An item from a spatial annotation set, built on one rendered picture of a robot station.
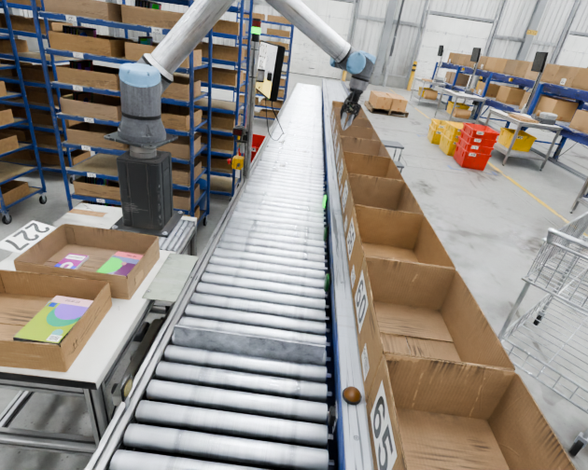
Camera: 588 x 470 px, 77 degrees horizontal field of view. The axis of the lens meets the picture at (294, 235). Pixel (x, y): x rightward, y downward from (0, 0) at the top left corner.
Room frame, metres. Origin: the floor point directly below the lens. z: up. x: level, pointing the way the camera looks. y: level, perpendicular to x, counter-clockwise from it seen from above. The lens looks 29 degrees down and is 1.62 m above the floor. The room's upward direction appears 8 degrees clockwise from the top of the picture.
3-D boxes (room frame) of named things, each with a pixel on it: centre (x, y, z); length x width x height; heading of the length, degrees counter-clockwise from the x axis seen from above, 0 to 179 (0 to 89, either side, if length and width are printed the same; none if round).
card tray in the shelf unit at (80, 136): (2.66, 1.49, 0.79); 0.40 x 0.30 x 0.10; 92
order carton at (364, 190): (1.57, -0.36, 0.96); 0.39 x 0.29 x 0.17; 0
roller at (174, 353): (0.79, 0.09, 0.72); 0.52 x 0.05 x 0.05; 90
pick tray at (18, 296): (0.78, 0.75, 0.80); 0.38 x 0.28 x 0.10; 93
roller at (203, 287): (1.11, 0.09, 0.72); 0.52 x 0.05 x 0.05; 90
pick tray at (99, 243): (1.10, 0.72, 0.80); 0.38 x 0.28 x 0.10; 91
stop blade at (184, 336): (0.82, 0.09, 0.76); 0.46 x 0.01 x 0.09; 90
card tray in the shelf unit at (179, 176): (2.66, 1.02, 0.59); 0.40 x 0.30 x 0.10; 88
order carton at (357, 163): (1.96, -0.36, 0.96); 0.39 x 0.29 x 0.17; 0
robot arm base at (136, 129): (1.52, 0.69, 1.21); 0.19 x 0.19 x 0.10
